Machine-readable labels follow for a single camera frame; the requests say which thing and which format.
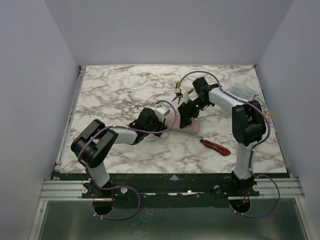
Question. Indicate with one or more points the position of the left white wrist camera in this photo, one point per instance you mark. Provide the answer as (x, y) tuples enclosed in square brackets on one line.
[(162, 111)]

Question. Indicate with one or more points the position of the yellow black pliers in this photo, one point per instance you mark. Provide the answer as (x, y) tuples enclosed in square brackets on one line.
[(179, 92)]

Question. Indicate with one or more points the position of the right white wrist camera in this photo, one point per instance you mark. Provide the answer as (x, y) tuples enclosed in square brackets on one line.
[(185, 97)]

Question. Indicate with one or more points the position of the pink zippered umbrella case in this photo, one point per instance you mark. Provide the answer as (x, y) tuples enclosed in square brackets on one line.
[(193, 128)]

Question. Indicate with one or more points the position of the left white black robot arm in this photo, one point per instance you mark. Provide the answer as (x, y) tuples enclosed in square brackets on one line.
[(96, 140)]

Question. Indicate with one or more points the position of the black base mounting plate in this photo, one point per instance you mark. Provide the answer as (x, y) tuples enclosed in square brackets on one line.
[(163, 190)]

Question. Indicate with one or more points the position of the red black utility knife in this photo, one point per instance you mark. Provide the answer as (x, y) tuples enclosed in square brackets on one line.
[(216, 147)]

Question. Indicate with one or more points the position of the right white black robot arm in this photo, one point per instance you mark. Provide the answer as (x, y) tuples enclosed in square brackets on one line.
[(247, 123)]

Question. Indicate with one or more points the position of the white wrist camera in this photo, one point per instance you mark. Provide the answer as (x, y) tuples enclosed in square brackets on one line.
[(185, 97), (162, 111)]

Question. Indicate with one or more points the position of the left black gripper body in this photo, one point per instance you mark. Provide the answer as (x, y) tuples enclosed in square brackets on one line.
[(162, 124)]

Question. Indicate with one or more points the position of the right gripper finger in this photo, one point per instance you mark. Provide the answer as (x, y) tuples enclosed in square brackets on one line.
[(183, 110), (185, 122)]

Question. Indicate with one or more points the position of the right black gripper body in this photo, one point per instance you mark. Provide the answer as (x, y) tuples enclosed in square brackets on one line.
[(185, 110)]

